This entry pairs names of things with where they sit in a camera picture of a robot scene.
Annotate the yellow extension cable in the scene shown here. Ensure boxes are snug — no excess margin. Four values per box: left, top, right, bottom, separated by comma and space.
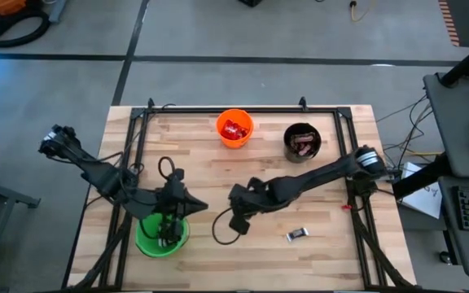
348, 0, 378, 22

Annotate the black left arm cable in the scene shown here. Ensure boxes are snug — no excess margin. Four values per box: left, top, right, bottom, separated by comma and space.
110, 103, 178, 241

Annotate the grey metal bar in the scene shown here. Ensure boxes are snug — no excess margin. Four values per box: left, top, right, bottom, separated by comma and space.
48, 0, 69, 24

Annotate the black plastic bucket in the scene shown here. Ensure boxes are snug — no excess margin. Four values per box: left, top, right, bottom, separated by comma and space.
282, 121, 323, 164

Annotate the white paper sheet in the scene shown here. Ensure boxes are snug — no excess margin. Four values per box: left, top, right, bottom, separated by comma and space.
398, 161, 444, 221

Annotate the orange shop vacuum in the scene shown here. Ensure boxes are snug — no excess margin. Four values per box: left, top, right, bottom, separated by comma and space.
0, 0, 28, 16

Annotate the black vacuum hose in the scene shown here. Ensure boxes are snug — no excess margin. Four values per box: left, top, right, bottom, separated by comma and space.
0, 8, 51, 49

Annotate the black stand pole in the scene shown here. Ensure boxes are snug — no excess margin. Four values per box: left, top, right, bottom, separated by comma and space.
439, 34, 469, 88

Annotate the grey metal cart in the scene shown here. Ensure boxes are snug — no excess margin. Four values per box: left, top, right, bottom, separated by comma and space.
0, 162, 42, 286

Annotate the black desk leg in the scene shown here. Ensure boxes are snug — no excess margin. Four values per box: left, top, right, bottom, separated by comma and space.
392, 152, 452, 200

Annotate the orange pumpkin face bucket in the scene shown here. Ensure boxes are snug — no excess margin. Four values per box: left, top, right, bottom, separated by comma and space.
216, 108, 255, 151

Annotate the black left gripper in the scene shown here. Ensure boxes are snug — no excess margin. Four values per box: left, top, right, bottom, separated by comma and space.
155, 178, 210, 247

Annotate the black aluminium table frame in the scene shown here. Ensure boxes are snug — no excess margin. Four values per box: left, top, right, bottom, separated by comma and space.
61, 97, 421, 293

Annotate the Snickers bar brown wrapper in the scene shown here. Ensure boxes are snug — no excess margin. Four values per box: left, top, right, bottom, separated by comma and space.
297, 144, 317, 158
290, 133, 315, 146

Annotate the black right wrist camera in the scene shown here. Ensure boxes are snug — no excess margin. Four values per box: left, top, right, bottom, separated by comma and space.
228, 213, 252, 236

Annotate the green plastic bucket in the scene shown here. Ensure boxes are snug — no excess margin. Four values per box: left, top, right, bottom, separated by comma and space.
134, 211, 191, 259

